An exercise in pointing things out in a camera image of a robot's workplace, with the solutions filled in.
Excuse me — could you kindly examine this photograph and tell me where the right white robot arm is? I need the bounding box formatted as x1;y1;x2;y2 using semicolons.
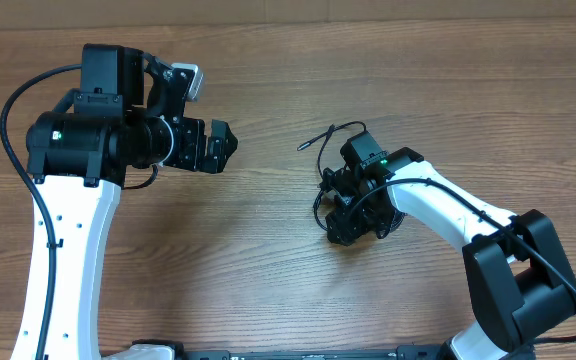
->
316;131;576;359

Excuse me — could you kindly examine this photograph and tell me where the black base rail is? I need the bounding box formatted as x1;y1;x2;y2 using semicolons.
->
102;339;449;360

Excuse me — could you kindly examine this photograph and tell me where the black cable bundle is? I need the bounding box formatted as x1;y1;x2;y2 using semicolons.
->
296;120;407;240

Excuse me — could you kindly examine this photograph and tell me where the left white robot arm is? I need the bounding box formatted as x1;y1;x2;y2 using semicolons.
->
13;44;238;359

